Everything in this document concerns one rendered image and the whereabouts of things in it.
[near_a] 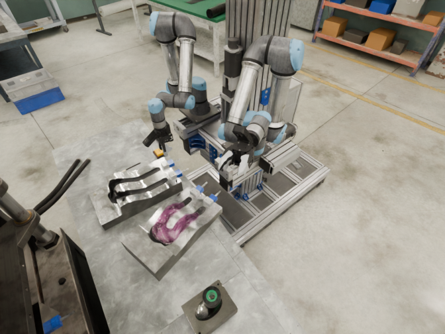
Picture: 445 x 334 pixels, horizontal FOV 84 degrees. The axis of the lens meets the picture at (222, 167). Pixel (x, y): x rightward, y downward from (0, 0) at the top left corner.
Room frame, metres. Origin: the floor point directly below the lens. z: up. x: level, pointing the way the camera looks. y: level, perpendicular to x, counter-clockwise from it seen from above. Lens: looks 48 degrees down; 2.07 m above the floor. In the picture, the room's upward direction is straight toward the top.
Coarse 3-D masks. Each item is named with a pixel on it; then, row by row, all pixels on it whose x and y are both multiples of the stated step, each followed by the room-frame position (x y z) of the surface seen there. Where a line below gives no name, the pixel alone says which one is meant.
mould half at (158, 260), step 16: (160, 208) 0.76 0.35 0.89; (192, 208) 0.79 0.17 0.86; (208, 208) 0.79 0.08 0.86; (144, 224) 0.68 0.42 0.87; (192, 224) 0.66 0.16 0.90; (208, 224) 0.70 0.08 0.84; (128, 240) 0.57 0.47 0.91; (144, 240) 0.57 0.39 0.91; (176, 240) 0.58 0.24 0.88; (192, 240) 0.60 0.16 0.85; (144, 256) 0.48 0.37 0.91; (160, 256) 0.48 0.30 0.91; (176, 256) 0.50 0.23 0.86; (160, 272) 0.42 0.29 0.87
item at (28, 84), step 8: (32, 72) 3.44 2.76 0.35; (48, 72) 3.42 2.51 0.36; (8, 80) 3.22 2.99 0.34; (16, 80) 3.28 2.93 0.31; (24, 80) 3.34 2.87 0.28; (32, 80) 3.40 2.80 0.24; (40, 80) 3.44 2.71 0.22; (48, 80) 3.23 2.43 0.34; (8, 88) 3.18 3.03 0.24; (16, 88) 3.21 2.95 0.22; (24, 88) 3.01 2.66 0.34; (32, 88) 3.08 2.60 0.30; (40, 88) 3.14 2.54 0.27; (48, 88) 3.20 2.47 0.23; (16, 96) 2.92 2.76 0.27; (24, 96) 2.98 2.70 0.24
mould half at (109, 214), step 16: (160, 160) 1.14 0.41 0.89; (112, 176) 0.96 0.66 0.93; (128, 176) 0.99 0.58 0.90; (160, 176) 1.00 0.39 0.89; (96, 192) 0.90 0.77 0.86; (160, 192) 0.88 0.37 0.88; (176, 192) 0.93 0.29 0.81; (96, 208) 0.79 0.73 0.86; (112, 208) 0.79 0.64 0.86; (128, 208) 0.77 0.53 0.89; (144, 208) 0.81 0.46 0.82; (112, 224) 0.70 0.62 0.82
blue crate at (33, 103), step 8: (56, 88) 3.25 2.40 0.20; (32, 96) 3.04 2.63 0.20; (40, 96) 3.10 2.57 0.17; (48, 96) 3.16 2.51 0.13; (56, 96) 3.22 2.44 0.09; (16, 104) 2.88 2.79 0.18; (24, 104) 2.94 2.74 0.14; (32, 104) 3.00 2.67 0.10; (40, 104) 3.06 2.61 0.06; (48, 104) 3.12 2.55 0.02; (24, 112) 2.90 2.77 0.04
